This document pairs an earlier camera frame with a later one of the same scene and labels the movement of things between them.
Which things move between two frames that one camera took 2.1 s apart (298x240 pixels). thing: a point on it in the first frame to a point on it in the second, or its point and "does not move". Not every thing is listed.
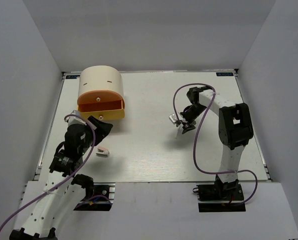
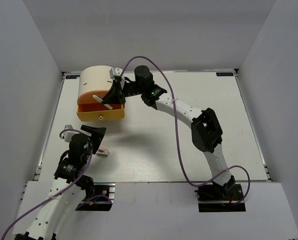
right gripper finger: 178,122 to 114,93
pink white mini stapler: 103,151 does not move
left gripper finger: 105,128 to 98,133
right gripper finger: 187,128 to 119,95
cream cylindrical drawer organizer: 101,78 does not move
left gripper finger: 96,122 to 87,130
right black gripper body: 191,115 to 133,88
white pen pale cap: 176,132 to 101,100
